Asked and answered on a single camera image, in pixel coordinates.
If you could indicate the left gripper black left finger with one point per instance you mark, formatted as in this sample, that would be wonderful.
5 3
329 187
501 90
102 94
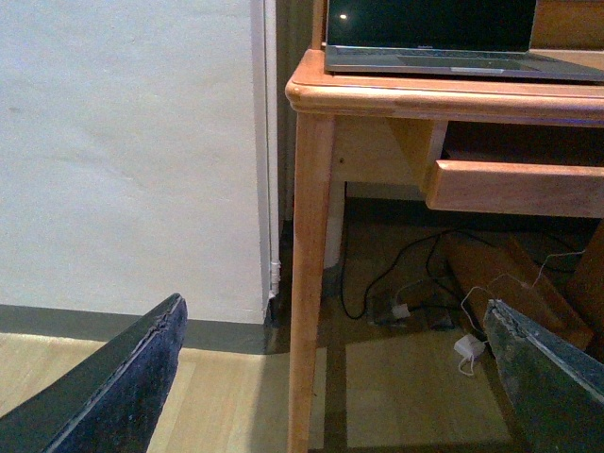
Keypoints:
110 402

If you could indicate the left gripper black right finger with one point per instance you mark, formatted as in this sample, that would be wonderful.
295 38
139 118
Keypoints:
556 389

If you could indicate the white power adapter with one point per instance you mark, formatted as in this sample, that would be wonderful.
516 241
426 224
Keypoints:
470 348

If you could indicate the wooden plank on floor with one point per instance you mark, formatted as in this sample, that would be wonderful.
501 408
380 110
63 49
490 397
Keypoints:
506 272

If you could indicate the power strip on floor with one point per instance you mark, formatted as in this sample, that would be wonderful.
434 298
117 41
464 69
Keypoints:
397 312

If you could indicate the wooden keyboard tray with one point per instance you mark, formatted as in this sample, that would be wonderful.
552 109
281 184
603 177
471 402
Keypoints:
516 188

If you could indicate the wooden desk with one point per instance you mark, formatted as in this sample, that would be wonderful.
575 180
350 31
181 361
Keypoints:
419 111

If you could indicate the grey laptop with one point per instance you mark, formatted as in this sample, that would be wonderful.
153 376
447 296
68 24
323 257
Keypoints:
441 38

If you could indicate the white pipe on wall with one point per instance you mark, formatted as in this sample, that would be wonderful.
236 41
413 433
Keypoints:
263 16

